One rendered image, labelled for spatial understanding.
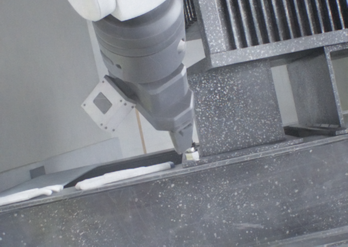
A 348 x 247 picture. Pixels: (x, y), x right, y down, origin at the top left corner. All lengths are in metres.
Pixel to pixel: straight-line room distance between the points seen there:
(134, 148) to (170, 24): 4.11
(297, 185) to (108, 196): 0.46
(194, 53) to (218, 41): 3.40
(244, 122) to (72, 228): 0.49
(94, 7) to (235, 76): 0.85
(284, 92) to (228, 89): 3.15
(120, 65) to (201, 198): 0.80
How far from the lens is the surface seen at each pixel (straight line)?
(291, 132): 2.07
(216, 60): 1.16
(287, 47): 1.23
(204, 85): 1.24
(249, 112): 1.24
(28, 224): 1.34
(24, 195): 1.28
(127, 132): 4.57
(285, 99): 4.38
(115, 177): 1.23
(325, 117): 1.40
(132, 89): 0.57
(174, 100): 0.56
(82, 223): 1.30
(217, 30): 1.17
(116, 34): 0.47
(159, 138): 4.55
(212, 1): 1.19
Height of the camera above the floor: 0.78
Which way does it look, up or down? level
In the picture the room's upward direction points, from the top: 12 degrees counter-clockwise
